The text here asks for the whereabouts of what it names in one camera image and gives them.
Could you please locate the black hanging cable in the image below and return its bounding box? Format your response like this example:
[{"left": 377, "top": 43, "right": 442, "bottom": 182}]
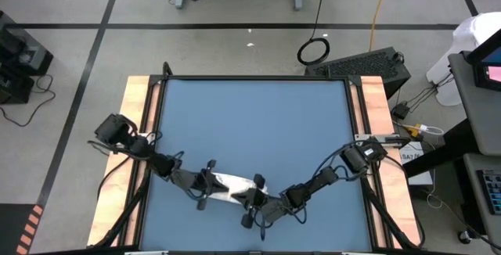
[{"left": 296, "top": 0, "right": 331, "bottom": 66}]

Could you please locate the wooden table top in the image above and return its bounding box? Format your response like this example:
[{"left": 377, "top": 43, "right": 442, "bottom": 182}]
[
  {"left": 359, "top": 75, "right": 422, "bottom": 248},
  {"left": 86, "top": 75, "right": 161, "bottom": 247}
]

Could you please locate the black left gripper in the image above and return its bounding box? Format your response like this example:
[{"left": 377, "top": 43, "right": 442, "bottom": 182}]
[{"left": 171, "top": 160, "right": 230, "bottom": 211}]

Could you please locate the yellow hanging cable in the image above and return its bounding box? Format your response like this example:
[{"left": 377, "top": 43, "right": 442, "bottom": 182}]
[{"left": 369, "top": 0, "right": 393, "bottom": 52}]

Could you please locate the black power adapter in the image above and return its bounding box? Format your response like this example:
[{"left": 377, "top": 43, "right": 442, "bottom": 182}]
[{"left": 392, "top": 102, "right": 411, "bottom": 120}]

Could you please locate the black table edge frame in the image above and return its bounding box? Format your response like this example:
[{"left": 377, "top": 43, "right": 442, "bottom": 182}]
[{"left": 135, "top": 74, "right": 379, "bottom": 255}]

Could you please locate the white labelled box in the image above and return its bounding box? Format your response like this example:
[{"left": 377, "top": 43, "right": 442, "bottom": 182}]
[{"left": 398, "top": 141, "right": 434, "bottom": 186}]

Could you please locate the black monitor with pink screen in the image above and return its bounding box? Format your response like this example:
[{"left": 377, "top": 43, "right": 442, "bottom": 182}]
[{"left": 465, "top": 27, "right": 501, "bottom": 92}]

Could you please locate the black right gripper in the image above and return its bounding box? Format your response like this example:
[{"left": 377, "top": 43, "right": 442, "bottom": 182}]
[{"left": 230, "top": 174, "right": 290, "bottom": 229}]

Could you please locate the black support strut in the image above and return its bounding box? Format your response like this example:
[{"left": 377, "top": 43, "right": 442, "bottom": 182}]
[
  {"left": 359, "top": 176, "right": 420, "bottom": 250},
  {"left": 93, "top": 164, "right": 152, "bottom": 248}
]

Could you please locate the black orange striped floor mat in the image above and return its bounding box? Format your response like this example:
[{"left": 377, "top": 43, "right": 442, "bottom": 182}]
[{"left": 0, "top": 203, "right": 45, "bottom": 255}]

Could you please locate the grey side table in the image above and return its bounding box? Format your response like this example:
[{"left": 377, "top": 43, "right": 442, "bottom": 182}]
[
  {"left": 448, "top": 51, "right": 501, "bottom": 156},
  {"left": 463, "top": 153, "right": 501, "bottom": 245}
]

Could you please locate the cream plaid waffle towel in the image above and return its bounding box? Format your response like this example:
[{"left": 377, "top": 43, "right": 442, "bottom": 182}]
[{"left": 209, "top": 171, "right": 271, "bottom": 206}]

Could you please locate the black equipment stack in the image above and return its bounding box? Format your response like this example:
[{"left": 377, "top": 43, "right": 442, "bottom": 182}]
[{"left": 0, "top": 10, "right": 54, "bottom": 106}]

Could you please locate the black perforated computer tower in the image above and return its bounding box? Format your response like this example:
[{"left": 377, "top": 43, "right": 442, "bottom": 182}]
[{"left": 305, "top": 46, "right": 412, "bottom": 99}]

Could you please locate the dark keyboard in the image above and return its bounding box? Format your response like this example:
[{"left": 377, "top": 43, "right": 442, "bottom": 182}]
[{"left": 475, "top": 168, "right": 501, "bottom": 215}]

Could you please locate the yellow white cable connector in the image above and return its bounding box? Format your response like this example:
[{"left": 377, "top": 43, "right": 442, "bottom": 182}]
[{"left": 406, "top": 124, "right": 445, "bottom": 137}]

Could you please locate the white floor cable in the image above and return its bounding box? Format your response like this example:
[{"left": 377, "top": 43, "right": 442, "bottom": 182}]
[{"left": 426, "top": 168, "right": 445, "bottom": 210}]

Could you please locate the black floor cable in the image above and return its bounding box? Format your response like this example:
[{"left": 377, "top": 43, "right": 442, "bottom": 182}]
[{"left": 0, "top": 74, "right": 56, "bottom": 128}]

